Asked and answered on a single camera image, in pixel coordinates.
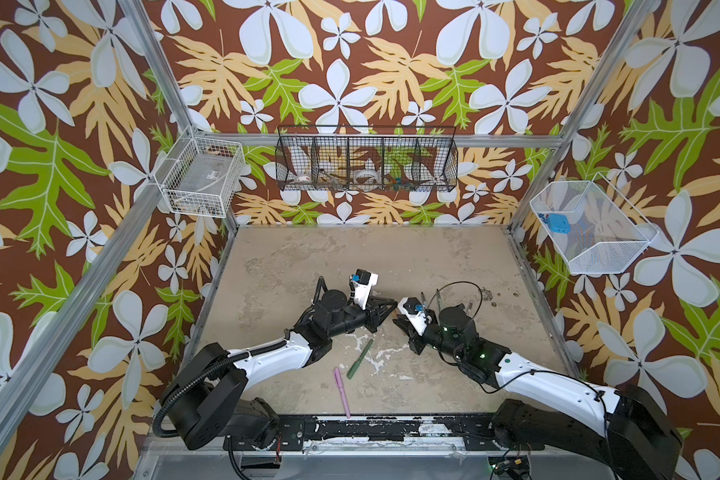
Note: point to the white tape roll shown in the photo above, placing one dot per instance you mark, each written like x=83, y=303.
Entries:
x=366, y=176

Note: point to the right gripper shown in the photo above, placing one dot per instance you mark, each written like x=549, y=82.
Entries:
x=417, y=334

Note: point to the white wire basket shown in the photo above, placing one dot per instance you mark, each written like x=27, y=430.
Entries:
x=609, y=233
x=198, y=176

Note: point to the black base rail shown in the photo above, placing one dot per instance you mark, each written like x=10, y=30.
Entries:
x=291, y=433

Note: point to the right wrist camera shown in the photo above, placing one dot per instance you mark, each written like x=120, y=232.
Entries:
x=415, y=312

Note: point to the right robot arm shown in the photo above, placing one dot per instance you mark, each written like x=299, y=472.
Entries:
x=624, y=429

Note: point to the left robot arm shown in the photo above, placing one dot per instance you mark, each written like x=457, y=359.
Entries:
x=205, y=400

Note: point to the pink pen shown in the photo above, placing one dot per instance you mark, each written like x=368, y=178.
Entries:
x=342, y=392

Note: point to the white wire basket left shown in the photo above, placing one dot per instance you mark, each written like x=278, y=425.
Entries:
x=198, y=176

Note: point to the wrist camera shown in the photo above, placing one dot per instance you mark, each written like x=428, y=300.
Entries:
x=415, y=312
x=361, y=285

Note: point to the black wire basket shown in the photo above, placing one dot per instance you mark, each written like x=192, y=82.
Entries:
x=408, y=158

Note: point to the white wire basket right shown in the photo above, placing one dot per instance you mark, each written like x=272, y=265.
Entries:
x=609, y=233

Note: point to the blue object in basket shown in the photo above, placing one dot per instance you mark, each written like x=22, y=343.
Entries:
x=557, y=223

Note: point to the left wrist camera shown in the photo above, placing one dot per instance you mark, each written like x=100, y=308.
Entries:
x=361, y=285

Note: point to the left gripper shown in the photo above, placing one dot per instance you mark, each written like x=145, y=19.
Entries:
x=373, y=315

